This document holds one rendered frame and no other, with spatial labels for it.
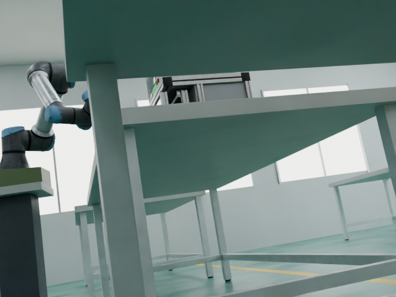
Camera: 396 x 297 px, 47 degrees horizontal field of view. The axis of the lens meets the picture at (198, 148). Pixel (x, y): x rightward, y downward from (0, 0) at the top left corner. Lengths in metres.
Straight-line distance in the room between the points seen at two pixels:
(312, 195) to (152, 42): 7.25
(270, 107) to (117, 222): 0.75
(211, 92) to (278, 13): 1.45
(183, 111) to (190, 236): 5.87
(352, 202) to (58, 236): 4.87
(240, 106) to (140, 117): 0.30
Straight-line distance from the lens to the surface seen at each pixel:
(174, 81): 2.15
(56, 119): 1.98
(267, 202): 7.56
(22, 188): 2.36
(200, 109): 1.31
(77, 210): 3.77
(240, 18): 0.75
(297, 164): 7.90
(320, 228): 7.94
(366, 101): 1.56
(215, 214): 3.48
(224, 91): 2.22
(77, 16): 0.68
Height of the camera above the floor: 0.38
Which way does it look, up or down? 11 degrees up
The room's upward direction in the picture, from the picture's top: 9 degrees counter-clockwise
